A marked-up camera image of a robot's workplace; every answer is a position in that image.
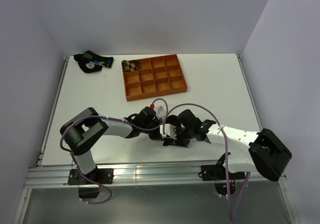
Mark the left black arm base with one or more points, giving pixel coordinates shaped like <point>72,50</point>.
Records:
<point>99,175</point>

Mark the orange compartment tray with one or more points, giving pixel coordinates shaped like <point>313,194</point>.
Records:
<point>155,77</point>

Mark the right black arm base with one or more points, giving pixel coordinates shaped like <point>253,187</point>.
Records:
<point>217,172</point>

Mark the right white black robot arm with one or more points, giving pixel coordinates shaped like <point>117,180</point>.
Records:
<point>245,151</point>

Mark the black blue sock pile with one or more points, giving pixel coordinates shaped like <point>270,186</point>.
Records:
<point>90,62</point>

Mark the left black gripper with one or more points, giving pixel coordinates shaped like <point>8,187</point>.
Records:
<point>156,136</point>

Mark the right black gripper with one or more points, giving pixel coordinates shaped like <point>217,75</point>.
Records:
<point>178,142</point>

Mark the black white striped sock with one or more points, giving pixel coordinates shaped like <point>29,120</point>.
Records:
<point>173,120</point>

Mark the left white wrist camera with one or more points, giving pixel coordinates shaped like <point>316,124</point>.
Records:
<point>157,109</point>

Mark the aluminium front rail frame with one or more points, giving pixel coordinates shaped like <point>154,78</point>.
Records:
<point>124,174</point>

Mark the brown yellow argyle sock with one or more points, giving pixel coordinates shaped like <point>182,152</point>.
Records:
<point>129,66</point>

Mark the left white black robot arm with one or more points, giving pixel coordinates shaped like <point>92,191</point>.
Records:
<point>83,131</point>

